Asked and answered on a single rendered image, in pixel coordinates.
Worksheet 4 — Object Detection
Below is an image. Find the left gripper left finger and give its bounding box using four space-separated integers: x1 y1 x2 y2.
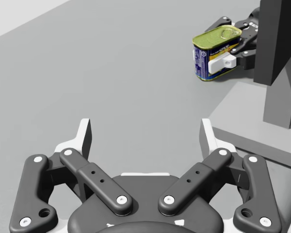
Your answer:
9 118 134 233

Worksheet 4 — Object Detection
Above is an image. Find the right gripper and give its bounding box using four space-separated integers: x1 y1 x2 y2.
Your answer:
204 6 260 74

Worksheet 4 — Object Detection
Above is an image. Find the grey stand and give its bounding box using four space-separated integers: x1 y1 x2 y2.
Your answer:
208 45 291 168

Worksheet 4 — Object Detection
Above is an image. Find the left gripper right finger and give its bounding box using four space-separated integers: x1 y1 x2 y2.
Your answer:
158 118 283 233

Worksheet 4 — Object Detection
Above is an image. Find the green and blue rectangular can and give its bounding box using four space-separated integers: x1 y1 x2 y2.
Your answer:
192 24 243 82

